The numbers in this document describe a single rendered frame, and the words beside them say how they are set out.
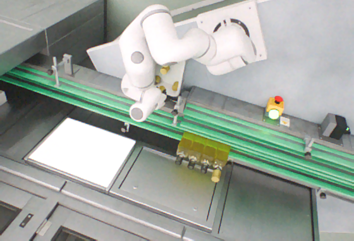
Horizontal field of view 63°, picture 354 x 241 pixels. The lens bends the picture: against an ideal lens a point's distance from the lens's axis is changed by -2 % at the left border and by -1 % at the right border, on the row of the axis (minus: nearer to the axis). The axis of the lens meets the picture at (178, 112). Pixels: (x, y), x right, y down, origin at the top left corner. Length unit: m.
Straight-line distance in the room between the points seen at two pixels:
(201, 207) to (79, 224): 0.51
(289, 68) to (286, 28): 0.18
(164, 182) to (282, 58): 0.77
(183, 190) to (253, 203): 0.35
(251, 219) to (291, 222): 0.19
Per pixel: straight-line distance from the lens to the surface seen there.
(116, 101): 1.51
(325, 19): 1.32
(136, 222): 1.29
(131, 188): 1.35
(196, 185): 1.40
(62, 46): 1.95
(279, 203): 1.54
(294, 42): 1.34
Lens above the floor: 1.99
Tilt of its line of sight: 50 degrees down
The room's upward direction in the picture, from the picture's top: 153 degrees counter-clockwise
